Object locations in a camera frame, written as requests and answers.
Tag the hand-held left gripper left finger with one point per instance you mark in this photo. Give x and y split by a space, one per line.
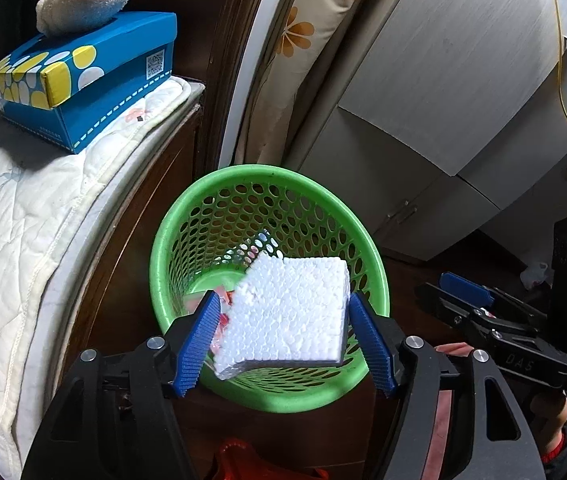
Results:
196 345

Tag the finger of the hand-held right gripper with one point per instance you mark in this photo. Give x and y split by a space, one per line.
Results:
466 287
523 355

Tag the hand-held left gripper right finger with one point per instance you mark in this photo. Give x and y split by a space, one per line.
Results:
373 345

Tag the pink plastic wrapper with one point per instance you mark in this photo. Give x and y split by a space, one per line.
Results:
223 322

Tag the white styrofoam block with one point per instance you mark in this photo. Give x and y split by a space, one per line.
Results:
288 310

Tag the green plastic mesh basket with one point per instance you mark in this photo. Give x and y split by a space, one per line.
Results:
273 195

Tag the person's right forearm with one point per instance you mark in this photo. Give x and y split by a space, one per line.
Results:
556 425

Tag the white plastic bag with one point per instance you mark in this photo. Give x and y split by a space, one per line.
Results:
537 276

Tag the pink clothing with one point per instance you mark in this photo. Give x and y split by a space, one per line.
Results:
446 435

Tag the red plastic stool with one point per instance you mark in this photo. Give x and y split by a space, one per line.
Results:
258 462

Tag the white quilted blanket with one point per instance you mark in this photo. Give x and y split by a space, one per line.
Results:
13 240

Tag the grey cabinet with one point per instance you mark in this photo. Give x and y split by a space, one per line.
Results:
443 70

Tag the blue dotted tissue box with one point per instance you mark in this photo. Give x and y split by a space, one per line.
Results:
93 85

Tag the beige floral cushion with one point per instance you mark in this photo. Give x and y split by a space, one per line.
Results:
293 60

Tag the brown wooden wardrobe panel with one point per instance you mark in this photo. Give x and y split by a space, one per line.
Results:
236 60

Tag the wooden bed frame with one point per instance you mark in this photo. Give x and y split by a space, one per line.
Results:
128 240

